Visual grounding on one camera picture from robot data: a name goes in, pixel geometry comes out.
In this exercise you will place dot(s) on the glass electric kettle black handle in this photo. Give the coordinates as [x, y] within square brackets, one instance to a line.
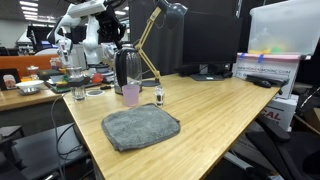
[128, 68]

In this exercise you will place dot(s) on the clear pepper grinder black band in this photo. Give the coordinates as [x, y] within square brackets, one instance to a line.
[76, 83]

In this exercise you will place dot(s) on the black computer monitor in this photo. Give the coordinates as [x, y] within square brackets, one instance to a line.
[210, 42]

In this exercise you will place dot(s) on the grey folded cloth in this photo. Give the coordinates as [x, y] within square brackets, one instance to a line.
[139, 127]

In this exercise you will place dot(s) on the white cardboard box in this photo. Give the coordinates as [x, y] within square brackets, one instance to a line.
[282, 68]

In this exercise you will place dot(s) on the translucent plastic storage bin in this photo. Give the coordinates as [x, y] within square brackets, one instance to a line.
[290, 27]

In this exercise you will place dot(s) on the small glass salt shaker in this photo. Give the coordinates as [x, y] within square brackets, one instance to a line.
[159, 95]

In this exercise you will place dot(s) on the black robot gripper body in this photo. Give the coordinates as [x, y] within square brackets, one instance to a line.
[110, 28]

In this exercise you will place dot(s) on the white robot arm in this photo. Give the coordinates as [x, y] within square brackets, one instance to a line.
[89, 22]

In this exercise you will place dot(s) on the pink plastic cup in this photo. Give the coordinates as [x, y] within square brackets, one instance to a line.
[131, 94]

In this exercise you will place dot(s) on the black office chair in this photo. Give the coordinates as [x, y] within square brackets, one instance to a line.
[295, 155]

